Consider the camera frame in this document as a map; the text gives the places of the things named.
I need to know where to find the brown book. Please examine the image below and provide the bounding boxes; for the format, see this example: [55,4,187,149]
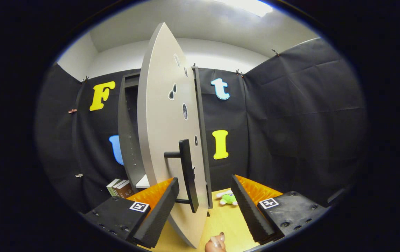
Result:
[113,180,135,199]

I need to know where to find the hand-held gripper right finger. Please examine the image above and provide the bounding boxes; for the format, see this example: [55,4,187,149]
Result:
[230,174,329,245]

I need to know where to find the grey cabinet body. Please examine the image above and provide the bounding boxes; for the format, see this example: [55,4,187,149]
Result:
[117,66,213,209]

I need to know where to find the beige cabinet door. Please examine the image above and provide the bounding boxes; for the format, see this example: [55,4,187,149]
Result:
[137,22,210,249]

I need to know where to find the long ceiling light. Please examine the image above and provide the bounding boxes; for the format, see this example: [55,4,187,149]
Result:
[217,0,274,17]

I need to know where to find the green and white plush toy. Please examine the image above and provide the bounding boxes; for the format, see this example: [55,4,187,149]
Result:
[216,190,238,207]

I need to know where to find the green book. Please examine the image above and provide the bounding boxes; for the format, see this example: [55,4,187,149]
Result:
[106,178,121,197]

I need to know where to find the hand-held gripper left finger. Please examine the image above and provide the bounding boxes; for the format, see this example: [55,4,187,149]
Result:
[82,177,180,249]

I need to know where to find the black door handle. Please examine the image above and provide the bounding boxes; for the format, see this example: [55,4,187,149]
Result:
[164,139,200,214]

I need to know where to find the black backdrop cloth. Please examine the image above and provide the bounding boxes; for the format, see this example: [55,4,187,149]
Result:
[35,37,368,214]

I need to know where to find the white cabinet shelf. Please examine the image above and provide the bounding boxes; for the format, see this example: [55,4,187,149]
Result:
[136,174,151,190]

